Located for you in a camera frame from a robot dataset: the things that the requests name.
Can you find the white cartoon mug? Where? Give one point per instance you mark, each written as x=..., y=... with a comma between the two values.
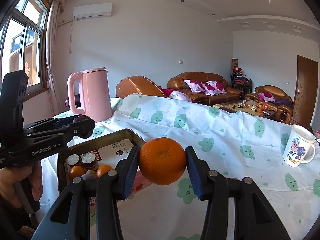
x=300, y=147

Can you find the white green patterned tablecloth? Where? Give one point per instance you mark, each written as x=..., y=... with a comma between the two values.
x=236, y=145

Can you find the large orange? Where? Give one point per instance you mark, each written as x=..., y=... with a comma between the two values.
x=162, y=161

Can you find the pink floral pillow right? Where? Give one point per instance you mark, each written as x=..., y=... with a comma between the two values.
x=213, y=88

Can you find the black stacked chairs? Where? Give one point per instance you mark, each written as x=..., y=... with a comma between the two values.
x=240, y=81

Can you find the brown leather near sofa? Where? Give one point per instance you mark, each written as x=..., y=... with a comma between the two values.
x=137, y=84

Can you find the wooden door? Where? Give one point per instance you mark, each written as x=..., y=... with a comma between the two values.
x=306, y=91

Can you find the curtain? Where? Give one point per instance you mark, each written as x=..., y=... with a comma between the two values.
x=56, y=7

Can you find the white air conditioner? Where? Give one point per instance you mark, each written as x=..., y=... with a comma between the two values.
x=92, y=11

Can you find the pink floral pillow left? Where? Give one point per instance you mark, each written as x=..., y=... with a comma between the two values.
x=195, y=86

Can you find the brown leather armchair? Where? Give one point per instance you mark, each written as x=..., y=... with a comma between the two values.
x=276, y=98

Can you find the small yellow-brown longan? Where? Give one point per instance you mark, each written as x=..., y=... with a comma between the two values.
x=92, y=172

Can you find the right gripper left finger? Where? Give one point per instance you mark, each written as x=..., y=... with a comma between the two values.
x=113, y=186

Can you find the window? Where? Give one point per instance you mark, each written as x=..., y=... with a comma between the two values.
x=22, y=35

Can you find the pink floral pillow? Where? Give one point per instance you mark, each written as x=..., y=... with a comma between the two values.
x=213, y=88
x=195, y=86

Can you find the pink tin box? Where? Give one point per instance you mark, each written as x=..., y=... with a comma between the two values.
x=89, y=145

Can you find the small tangerine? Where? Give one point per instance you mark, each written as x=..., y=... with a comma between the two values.
x=103, y=169
x=76, y=171

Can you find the coffee table with items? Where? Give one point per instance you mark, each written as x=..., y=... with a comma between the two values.
x=250, y=107

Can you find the armchair pink pillow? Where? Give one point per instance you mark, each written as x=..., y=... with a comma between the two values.
x=266, y=97

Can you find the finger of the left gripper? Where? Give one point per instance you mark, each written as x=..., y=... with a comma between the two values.
x=60, y=123
x=81, y=126

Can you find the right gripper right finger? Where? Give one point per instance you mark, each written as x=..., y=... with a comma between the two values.
x=213, y=187

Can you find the pink electric kettle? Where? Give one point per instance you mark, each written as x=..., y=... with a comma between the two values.
x=94, y=94

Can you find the brown leather long sofa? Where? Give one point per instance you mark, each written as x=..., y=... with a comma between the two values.
x=177, y=83

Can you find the paper booklet in tin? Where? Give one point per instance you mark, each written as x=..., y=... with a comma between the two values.
x=113, y=153

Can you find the dark purple passion fruit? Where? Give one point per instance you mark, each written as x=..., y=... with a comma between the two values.
x=88, y=176

